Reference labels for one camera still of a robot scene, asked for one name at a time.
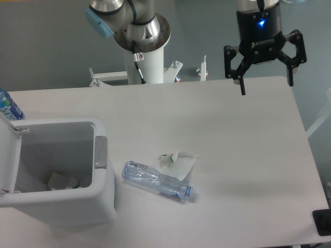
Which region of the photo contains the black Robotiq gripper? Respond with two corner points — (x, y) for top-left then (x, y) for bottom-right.
(223, 4), (308, 96)

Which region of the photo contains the crushed clear plastic bottle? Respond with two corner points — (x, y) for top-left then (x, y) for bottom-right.
(122, 161), (197, 202)

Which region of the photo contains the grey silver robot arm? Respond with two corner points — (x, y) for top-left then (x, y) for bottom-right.
(85, 1), (307, 94)

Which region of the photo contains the white plastic trash can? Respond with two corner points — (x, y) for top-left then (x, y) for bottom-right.
(1, 117), (116, 226)

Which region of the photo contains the black device at table edge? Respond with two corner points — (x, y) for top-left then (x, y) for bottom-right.
(312, 209), (330, 236)

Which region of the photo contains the crumpled white paper in bin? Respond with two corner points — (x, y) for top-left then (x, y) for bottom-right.
(47, 172), (82, 191)

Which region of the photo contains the blue labelled water bottle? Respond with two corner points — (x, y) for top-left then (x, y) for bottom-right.
(1, 89), (25, 121)

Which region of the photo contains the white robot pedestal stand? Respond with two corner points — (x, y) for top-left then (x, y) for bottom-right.
(89, 12), (209, 87)

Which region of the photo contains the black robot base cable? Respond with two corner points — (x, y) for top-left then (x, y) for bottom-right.
(131, 40), (147, 85)

